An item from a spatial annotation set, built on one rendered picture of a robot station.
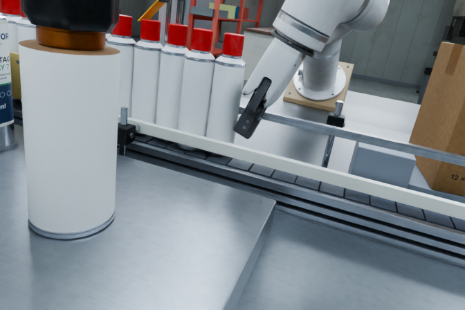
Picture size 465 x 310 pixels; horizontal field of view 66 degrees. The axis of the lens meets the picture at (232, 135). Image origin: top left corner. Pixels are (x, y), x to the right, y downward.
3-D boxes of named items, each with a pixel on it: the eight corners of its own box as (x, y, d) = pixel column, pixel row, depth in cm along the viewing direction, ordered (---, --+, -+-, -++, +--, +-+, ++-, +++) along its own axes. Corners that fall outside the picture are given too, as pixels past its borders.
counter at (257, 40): (303, 71, 826) (311, 33, 798) (282, 88, 598) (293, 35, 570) (268, 64, 847) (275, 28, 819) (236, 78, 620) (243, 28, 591)
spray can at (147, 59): (129, 135, 65) (135, 18, 59) (130, 126, 70) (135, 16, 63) (158, 136, 67) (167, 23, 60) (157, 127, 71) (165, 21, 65)
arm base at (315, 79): (288, 96, 132) (286, 63, 116) (299, 57, 140) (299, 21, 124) (340, 105, 127) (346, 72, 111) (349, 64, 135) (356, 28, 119)
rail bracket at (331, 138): (308, 194, 64) (329, 106, 59) (313, 178, 71) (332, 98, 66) (326, 198, 64) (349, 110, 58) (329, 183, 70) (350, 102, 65)
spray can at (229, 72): (198, 151, 63) (213, 31, 56) (212, 143, 68) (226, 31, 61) (225, 159, 61) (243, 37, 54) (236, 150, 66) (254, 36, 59)
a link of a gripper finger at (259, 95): (276, 61, 54) (270, 78, 59) (248, 99, 51) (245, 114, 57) (283, 65, 53) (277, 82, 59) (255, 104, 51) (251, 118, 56)
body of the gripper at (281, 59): (283, 24, 59) (250, 82, 64) (268, 23, 50) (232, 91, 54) (322, 47, 58) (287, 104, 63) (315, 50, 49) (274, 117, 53)
